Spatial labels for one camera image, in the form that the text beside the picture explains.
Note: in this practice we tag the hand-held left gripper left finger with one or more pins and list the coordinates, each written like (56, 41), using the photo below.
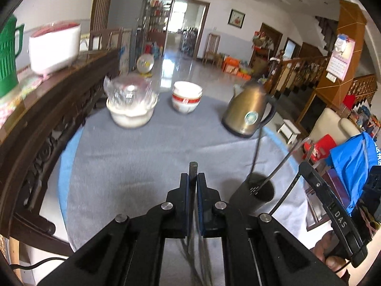
(187, 205)

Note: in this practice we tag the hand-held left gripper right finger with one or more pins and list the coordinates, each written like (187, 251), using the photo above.
(200, 208)

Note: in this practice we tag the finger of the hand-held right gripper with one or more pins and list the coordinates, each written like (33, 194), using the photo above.
(339, 220)

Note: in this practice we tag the dark chopsticks bundle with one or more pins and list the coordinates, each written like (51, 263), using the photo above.
(193, 168)

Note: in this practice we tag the dark grey utensil holder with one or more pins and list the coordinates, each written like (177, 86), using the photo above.
(247, 198)

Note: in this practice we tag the person's right hand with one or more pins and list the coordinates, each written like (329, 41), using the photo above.
(323, 247)

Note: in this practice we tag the blue jacket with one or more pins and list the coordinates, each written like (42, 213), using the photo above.
(351, 161)

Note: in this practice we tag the grey table cloth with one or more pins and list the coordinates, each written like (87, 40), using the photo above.
(148, 149)

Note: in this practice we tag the beige armchair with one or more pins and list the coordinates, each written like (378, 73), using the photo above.
(327, 122)

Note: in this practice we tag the white bowl red band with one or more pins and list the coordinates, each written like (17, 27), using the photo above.
(184, 105)

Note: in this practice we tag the white step stool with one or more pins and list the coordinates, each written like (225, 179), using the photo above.
(288, 129)

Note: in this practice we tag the white ceramic pot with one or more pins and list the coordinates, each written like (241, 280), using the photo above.
(131, 116)

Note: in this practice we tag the golden electric kettle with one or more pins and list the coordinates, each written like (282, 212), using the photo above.
(247, 107)

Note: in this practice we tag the blue table cover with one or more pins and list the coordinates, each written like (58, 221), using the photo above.
(67, 161)

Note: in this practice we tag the clear plastic bag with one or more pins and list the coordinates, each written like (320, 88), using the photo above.
(128, 91)

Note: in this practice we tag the orange wooden pillar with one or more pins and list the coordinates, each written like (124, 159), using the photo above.
(342, 44)

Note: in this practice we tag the orange cardboard boxes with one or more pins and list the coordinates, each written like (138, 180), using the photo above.
(231, 65)

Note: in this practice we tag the small white fan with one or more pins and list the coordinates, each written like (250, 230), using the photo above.
(145, 64)

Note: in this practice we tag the wooden chair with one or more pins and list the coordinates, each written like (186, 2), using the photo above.
(212, 49)

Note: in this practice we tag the dark carved wooden sideboard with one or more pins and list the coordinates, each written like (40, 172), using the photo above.
(44, 119)

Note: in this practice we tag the patterned table mat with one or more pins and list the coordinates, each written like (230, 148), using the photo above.
(18, 95)

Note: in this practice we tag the grey refrigerator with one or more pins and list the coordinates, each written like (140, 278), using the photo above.
(125, 12)

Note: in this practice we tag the white rice cooker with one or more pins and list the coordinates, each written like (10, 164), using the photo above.
(53, 49)

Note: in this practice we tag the green thermos jug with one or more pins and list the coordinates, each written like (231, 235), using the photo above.
(7, 62)

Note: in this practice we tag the pink wall calendar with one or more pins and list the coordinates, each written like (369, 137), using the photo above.
(340, 59)

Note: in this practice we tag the framed wall picture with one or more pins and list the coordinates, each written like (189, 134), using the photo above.
(236, 18)

